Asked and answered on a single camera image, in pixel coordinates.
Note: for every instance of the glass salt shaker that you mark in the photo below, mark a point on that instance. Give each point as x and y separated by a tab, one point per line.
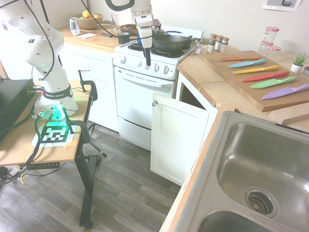
198	47

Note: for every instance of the black wok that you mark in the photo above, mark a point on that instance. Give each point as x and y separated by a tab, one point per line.
169	42

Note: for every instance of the wooden robot table, black legs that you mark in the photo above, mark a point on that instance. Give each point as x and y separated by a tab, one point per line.
14	149

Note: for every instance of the white stove dial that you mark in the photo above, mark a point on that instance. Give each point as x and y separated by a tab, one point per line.
122	58

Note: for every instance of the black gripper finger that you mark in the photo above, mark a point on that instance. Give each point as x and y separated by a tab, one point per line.
145	52
148	58

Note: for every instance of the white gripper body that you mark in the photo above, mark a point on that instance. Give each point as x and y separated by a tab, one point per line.
145	36

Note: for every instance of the large wooden cutting board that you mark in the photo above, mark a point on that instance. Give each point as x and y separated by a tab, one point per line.
224	66

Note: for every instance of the clear drinking glass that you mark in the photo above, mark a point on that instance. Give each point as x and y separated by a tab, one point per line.
115	23

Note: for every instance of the clear plastic package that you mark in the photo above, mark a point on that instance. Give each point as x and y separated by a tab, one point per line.
74	25

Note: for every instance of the small wooden board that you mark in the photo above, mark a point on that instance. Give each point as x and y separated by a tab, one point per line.
289	114

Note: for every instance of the small potted green plant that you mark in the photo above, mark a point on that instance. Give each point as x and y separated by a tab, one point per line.
297	66

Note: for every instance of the paper fiducial marker sheet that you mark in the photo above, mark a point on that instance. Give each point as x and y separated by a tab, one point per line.
54	134

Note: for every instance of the orange knife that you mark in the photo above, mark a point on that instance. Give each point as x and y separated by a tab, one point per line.
231	58

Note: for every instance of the purple knife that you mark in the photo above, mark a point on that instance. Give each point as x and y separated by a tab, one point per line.
280	93

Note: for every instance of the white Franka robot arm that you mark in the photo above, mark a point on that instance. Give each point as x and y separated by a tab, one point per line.
48	79

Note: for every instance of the wooden fruit bowl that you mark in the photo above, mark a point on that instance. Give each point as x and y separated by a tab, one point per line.
90	23

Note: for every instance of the green knife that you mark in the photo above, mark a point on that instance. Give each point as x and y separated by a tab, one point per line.
268	83

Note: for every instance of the red knife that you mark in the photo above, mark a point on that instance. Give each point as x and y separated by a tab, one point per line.
260	77

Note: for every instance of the stainless steel double sink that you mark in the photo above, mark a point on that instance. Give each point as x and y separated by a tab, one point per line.
253	149

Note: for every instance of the black tripod leg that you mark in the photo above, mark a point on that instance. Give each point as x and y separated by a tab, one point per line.
96	145

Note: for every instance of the black tape roll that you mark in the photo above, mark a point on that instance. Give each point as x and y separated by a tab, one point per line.
123	38

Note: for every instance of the white cabinet door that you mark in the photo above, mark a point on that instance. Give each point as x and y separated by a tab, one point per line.
176	135

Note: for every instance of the white base cabinet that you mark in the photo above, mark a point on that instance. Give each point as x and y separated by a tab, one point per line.
96	72

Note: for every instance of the black clamp with red tip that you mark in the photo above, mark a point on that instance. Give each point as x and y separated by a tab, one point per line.
93	88

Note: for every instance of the paper poster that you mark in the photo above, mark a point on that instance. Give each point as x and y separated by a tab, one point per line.
272	4

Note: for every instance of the yellow knife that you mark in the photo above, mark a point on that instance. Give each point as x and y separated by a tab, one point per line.
251	70

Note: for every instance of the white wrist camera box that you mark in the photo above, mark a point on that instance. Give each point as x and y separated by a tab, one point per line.
144	21

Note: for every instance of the white stove knob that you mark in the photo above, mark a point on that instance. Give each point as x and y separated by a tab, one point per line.
156	67
166	69

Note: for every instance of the black phone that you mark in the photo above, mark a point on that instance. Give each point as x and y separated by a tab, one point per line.
106	35

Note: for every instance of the yellow lemon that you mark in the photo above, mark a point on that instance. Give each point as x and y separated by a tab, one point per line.
85	13

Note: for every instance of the black controller box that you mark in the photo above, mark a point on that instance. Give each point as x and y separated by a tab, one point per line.
12	96

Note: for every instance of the teal knife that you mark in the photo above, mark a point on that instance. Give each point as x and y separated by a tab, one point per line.
243	64

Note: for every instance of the white fridge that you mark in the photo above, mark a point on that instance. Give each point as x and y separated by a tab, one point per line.
14	62

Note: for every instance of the metal cabinet door knob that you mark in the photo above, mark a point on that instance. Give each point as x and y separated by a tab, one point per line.
154	103

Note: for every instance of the white paper napkin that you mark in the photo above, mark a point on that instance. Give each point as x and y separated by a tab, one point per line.
85	35

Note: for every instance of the white corner cabinet frame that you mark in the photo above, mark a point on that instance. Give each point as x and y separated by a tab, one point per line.
213	116

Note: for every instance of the blue kettle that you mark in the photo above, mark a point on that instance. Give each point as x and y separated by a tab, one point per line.
139	38

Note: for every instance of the grey bowl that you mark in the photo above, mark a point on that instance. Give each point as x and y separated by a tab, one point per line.
307	70

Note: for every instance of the brown pan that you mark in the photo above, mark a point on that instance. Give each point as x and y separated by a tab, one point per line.
128	28

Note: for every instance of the orange tape piece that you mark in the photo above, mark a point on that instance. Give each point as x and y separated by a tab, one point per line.
70	145
29	146

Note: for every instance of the white kitchen stove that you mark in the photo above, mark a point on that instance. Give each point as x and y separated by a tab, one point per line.
135	96

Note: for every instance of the glass jar with checked lid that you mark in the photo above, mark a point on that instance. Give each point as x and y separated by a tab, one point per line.
263	48
274	53
271	36

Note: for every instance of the table height control panel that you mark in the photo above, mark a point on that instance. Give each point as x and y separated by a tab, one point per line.
43	165

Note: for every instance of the spice jar with brown lid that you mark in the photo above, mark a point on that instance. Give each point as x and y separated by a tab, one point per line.
218	43
211	45
213	35
225	44

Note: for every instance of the metal sink drain strainer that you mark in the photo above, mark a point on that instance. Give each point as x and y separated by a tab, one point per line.
260	201

